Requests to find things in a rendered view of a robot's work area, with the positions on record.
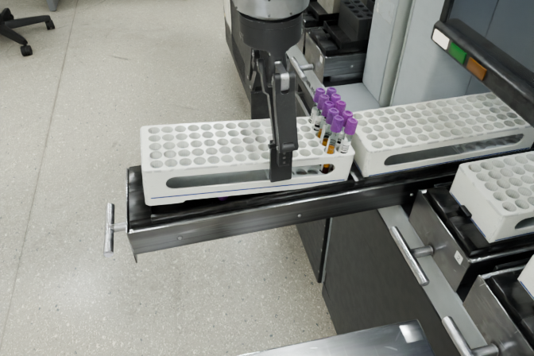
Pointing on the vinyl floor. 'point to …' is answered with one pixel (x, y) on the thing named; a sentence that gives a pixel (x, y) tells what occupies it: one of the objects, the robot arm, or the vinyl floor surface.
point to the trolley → (362, 343)
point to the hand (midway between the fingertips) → (269, 143)
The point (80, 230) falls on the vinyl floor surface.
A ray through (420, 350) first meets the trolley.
